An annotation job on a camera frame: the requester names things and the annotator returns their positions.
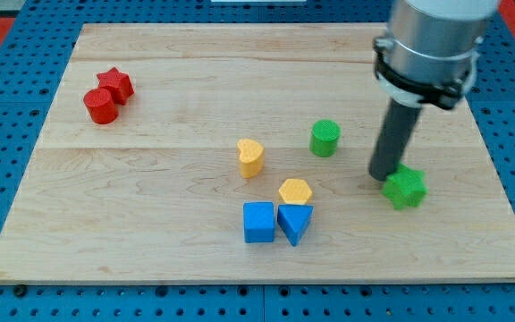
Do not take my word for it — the green star block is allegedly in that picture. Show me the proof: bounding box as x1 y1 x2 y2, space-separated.
382 164 428 210

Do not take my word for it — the blue triangle block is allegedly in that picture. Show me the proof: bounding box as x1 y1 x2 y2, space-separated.
277 204 314 247

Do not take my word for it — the green cylinder block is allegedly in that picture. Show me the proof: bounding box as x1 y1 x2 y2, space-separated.
309 119 341 157

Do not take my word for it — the blue cube block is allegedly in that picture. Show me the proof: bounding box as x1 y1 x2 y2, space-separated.
243 201 275 243

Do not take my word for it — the red cylinder block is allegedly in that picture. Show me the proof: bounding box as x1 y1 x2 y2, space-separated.
83 88 118 124

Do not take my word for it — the yellow heart block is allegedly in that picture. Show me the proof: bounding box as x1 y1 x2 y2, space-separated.
237 139 265 179

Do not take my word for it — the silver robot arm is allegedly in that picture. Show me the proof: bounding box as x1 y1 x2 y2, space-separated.
373 0 500 110

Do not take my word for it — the yellow hexagon block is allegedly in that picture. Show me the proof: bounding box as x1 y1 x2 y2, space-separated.
278 178 313 205

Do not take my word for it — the red star block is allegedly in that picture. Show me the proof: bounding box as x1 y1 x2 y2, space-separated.
97 67 134 106

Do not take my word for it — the wooden board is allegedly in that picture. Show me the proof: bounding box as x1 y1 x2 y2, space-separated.
0 23 515 285

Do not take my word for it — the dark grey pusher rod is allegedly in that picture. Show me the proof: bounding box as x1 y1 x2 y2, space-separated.
368 99 422 182

